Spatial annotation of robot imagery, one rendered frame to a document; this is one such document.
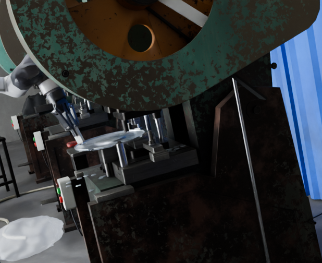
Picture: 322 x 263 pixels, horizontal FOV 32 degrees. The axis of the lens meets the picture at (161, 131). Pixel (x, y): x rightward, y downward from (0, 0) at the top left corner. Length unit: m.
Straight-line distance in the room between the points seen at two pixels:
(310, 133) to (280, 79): 0.39
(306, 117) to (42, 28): 1.95
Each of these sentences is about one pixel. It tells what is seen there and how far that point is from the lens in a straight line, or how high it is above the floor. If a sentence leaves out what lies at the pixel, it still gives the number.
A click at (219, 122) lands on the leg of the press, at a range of 2.14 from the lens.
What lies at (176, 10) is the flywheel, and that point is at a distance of 1.88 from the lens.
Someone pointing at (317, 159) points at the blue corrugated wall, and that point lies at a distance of 3.36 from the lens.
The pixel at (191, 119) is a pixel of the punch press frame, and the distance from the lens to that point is 2.19.
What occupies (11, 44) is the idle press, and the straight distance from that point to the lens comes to 3.55.
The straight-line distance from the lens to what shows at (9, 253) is 3.52.
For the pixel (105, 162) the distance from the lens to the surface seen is 2.25.
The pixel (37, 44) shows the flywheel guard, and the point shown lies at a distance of 1.76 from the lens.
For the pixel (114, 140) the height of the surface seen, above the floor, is 0.79.
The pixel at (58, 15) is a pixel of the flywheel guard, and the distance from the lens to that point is 1.77.
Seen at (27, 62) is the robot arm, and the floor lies 1.15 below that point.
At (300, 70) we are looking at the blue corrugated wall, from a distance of 3.28.
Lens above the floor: 1.17
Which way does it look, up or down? 10 degrees down
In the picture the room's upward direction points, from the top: 12 degrees counter-clockwise
